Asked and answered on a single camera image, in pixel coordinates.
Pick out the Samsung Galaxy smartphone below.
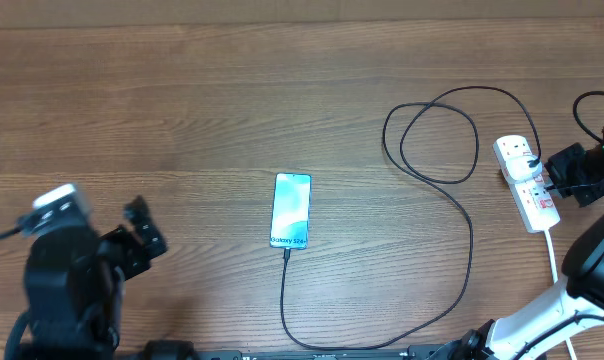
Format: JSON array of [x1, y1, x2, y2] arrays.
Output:
[[270, 173, 312, 250]]

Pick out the black USB charging cable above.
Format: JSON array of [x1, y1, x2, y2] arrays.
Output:
[[279, 85, 543, 351]]

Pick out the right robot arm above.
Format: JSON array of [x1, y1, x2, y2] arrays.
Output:
[[431, 126, 604, 360]]

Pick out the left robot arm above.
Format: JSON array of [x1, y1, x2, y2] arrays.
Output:
[[4, 193, 168, 359]]

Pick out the white charger plug adapter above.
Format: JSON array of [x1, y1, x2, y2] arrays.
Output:
[[502, 154, 542, 184]]

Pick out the white power strip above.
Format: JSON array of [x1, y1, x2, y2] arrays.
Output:
[[493, 135, 560, 233]]

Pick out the white power strip cord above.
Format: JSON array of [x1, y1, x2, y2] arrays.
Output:
[[542, 228, 578, 360]]

